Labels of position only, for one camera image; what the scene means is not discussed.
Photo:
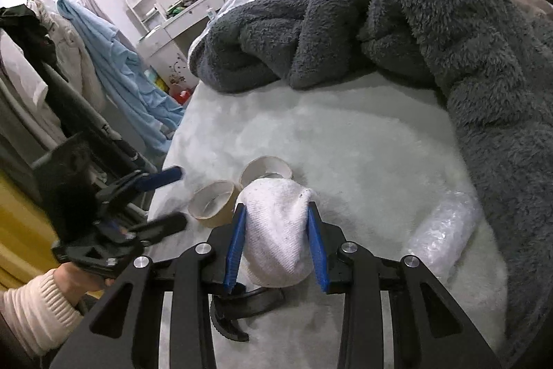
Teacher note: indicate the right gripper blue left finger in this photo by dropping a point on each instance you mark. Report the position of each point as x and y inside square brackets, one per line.
[235, 248]

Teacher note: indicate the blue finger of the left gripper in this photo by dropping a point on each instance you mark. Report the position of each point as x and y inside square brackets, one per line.
[158, 229]
[152, 182]

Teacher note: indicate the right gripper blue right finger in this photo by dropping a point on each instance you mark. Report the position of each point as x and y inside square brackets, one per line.
[324, 240]

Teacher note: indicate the black curved plastic piece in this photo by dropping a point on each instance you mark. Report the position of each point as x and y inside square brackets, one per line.
[227, 310]

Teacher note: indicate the left human hand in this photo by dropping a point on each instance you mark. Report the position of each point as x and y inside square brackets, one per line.
[74, 283]

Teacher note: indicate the brown cardboard tape roll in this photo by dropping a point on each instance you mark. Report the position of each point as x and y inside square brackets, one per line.
[213, 205]

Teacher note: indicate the light blue hanging garment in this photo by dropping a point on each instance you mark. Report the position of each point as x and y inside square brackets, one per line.
[120, 71]

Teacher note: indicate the cream ribbed left sleeve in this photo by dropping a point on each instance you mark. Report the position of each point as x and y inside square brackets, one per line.
[39, 315]

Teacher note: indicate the bubble wrap piece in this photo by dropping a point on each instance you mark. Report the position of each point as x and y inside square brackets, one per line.
[441, 238]

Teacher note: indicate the white hanging garment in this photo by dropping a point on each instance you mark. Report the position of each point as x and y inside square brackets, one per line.
[73, 59]

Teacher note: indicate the white dressing table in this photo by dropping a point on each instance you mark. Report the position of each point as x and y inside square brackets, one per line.
[172, 26]

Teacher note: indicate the dark grey fleece blanket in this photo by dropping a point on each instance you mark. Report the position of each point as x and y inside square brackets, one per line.
[493, 66]

